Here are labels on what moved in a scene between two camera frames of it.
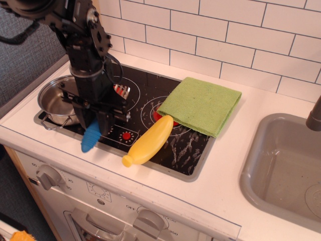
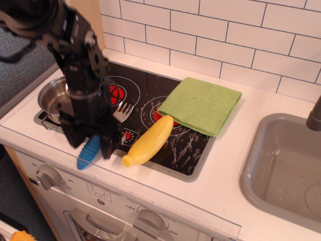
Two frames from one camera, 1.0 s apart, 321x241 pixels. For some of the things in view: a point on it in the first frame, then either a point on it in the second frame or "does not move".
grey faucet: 313,120 does not move
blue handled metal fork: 93,130 to 121,115
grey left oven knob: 47,176 does not move
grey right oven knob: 148,223 does not move
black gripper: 96,93 to 91,112
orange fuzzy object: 21,236 does not move
